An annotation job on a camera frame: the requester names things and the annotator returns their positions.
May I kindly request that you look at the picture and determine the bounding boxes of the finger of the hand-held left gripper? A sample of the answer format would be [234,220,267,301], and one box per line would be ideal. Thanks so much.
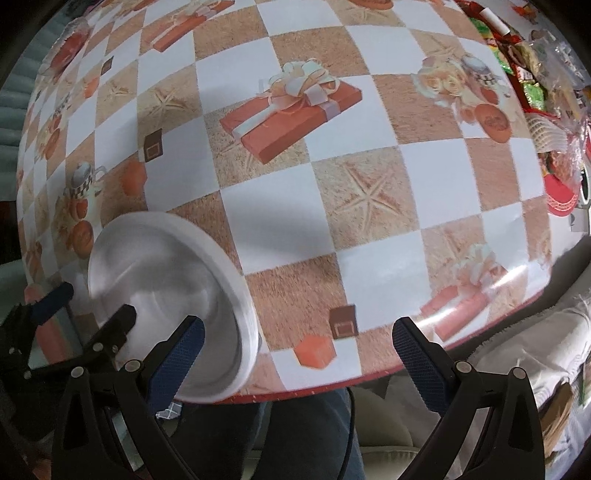
[0,282,75,370]
[25,304,137,379]

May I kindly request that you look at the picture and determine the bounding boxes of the stack of white paper cups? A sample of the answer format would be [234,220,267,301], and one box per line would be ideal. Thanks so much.
[526,113,571,153]

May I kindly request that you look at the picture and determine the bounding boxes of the beige seat cushion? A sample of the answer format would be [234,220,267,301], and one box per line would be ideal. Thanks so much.
[351,374,444,480]

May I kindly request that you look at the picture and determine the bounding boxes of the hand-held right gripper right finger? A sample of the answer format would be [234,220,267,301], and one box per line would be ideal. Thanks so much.
[392,318,546,480]

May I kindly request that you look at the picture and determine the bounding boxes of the pale teal ribbed upholstery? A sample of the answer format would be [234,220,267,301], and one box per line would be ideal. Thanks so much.
[0,55,42,153]

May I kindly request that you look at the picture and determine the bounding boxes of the clear plastic bag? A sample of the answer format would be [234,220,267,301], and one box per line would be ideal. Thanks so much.
[531,28,591,88]

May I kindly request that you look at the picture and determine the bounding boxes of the printed checkered tablecloth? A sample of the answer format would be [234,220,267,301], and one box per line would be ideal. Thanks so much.
[16,0,552,404]

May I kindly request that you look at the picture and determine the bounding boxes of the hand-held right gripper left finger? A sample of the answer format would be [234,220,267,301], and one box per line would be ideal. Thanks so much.
[52,316,205,480]

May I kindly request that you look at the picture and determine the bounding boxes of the white textured blanket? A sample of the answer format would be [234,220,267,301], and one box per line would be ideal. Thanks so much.
[471,240,591,462]

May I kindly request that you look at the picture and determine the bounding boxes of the pile of colourful snack packets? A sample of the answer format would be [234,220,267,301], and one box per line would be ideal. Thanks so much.
[466,0,591,116]

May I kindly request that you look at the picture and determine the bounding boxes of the white foam bowl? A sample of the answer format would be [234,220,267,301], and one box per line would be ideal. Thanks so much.
[88,212,260,403]

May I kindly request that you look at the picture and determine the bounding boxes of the black cable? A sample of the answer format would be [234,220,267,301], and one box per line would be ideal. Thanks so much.
[337,388,358,480]

